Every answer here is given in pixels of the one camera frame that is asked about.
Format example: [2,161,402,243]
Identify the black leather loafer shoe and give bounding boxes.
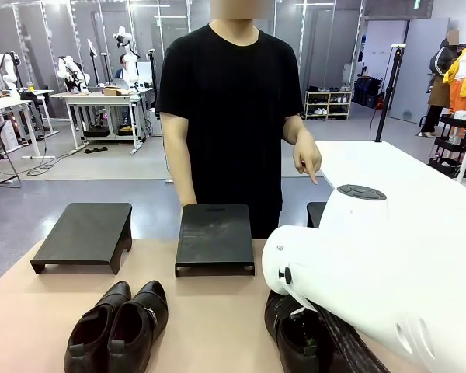
[263,289,337,373]

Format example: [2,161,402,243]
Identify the black buckle strap shoe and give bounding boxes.
[106,279,169,373]
[64,281,132,373]

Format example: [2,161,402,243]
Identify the person's left forearm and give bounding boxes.
[282,113,314,145]

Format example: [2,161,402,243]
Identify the person's right forearm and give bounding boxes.
[165,151,198,197]

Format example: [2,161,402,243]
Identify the black shoe stand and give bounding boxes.
[306,201,328,229]
[174,204,256,277]
[30,202,134,276]

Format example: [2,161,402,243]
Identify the person in black t-shirt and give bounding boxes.
[155,0,304,240]

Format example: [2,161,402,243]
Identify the dark-haired background person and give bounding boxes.
[114,53,130,78]

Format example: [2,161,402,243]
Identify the black stand with tablet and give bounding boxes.
[86,37,102,86]

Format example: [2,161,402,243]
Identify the person's left hand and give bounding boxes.
[293,131,322,186]

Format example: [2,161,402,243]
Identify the white table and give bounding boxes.
[316,139,466,218]

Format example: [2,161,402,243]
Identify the wooden shoe rack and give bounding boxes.
[303,89,353,121]

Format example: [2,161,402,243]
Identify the black luggage bags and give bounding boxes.
[352,75,385,109]

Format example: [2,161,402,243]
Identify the black utility cart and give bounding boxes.
[428,113,466,178]

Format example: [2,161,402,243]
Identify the mannequin in yellow jacket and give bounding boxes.
[442,30,466,117]

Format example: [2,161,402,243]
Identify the mannequin in dark jacket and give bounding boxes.
[416,29,461,138]

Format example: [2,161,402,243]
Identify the white background desk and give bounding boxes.
[49,91,155,155]

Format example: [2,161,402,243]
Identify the tall white background robot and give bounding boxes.
[112,26,141,89]

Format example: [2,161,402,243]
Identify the white side desk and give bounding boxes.
[0,96,56,161]

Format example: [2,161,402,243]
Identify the black braided cable sleeve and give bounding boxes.
[314,298,391,373]

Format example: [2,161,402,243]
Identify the black tripod with camera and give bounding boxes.
[374,43,408,144]

